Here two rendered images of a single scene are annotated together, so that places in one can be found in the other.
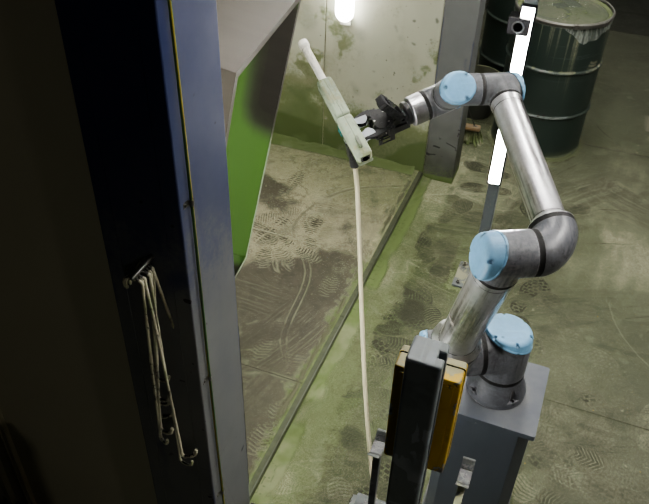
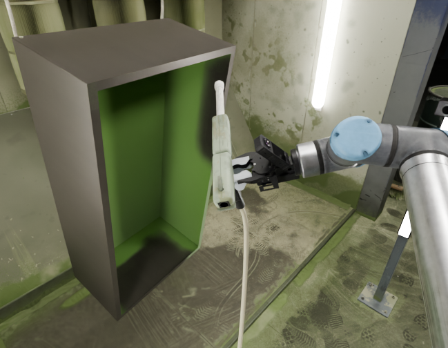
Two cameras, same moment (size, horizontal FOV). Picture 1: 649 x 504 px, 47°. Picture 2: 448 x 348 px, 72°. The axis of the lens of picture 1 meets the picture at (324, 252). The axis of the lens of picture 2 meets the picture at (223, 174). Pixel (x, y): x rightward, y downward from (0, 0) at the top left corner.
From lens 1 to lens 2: 147 cm
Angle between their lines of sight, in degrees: 20
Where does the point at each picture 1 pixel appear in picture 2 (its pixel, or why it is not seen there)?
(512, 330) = not seen: outside the picture
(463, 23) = (399, 116)
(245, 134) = (197, 161)
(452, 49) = not seen: hidden behind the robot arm
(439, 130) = (371, 185)
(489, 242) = not seen: outside the picture
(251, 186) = (201, 200)
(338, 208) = (292, 221)
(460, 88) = (357, 139)
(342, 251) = (284, 252)
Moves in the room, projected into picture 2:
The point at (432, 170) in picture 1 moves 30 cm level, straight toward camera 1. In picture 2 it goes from (362, 210) to (355, 228)
